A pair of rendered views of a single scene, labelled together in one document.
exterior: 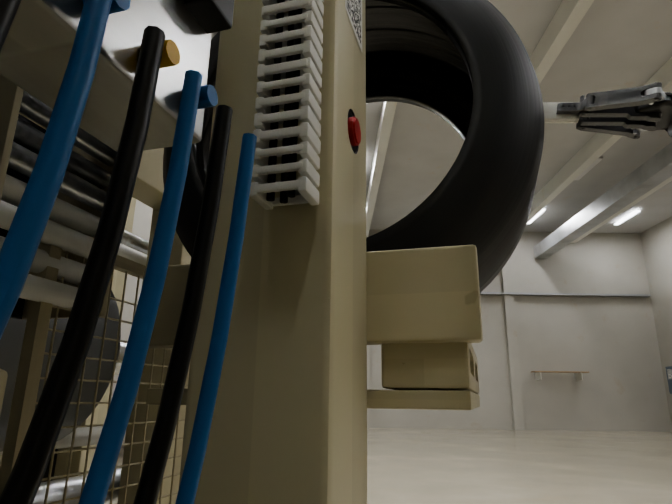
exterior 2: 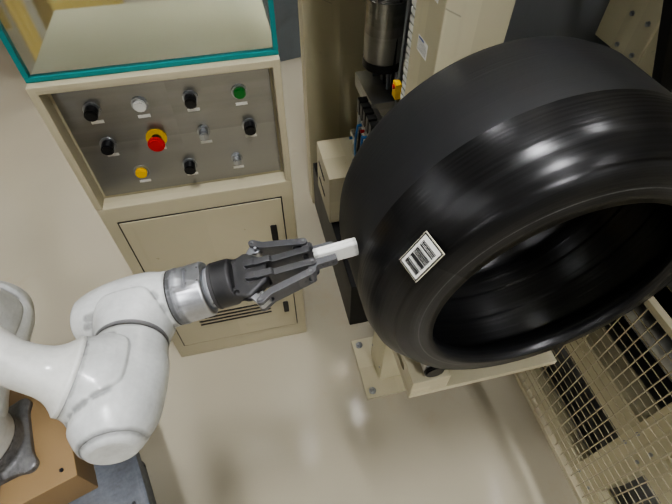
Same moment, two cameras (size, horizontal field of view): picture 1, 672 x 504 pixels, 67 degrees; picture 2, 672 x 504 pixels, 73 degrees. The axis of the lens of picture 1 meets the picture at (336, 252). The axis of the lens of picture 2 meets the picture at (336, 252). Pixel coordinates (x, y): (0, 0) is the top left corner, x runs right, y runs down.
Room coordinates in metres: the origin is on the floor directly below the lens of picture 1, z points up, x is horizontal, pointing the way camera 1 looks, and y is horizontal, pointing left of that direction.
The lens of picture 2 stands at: (1.12, -0.58, 1.80)
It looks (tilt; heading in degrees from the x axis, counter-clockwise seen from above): 51 degrees down; 150
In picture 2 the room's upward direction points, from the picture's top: straight up
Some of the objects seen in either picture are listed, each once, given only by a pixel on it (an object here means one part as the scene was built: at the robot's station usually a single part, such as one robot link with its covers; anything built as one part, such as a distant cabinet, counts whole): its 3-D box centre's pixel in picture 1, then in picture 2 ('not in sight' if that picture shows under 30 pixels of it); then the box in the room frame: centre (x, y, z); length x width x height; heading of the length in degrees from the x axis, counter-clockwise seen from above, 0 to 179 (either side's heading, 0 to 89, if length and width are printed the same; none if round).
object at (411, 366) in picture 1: (440, 369); (404, 317); (0.70, -0.14, 0.84); 0.36 x 0.09 x 0.06; 163
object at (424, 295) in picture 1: (297, 301); not in sight; (0.57, 0.04, 0.90); 0.40 x 0.03 x 0.10; 73
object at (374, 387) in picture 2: not in sight; (389, 361); (0.49, 0.05, 0.01); 0.27 x 0.27 x 0.02; 73
